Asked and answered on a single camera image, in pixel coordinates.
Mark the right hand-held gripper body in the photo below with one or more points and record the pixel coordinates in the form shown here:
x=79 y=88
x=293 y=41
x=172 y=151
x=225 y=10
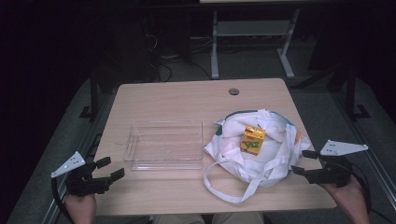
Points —
x=333 y=174

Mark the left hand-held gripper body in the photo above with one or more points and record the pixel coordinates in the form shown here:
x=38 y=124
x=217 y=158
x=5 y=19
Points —
x=81 y=183

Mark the white cloth tote bag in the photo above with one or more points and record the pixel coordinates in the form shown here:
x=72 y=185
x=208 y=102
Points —
x=274 y=168

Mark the orange yellow snack packet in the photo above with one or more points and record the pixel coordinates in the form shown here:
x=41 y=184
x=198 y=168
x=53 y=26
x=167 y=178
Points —
x=252 y=140

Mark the clear plastic container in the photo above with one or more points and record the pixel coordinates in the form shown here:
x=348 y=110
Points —
x=165 y=146

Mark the person's left hand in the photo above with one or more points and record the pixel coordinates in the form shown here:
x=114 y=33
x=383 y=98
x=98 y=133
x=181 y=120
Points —
x=81 y=207

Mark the person's right hand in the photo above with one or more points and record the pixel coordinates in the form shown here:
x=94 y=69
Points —
x=348 y=194

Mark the black metal stand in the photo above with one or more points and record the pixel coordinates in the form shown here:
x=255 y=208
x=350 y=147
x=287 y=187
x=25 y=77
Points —
x=94 y=96
x=351 y=93

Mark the grey round table grommet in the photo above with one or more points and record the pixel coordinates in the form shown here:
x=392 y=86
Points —
x=233 y=91

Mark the aluminium floor rail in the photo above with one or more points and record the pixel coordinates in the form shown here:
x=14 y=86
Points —
x=73 y=168
x=370 y=140

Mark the white metal desk frame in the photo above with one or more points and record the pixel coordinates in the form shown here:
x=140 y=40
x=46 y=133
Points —
x=249 y=28

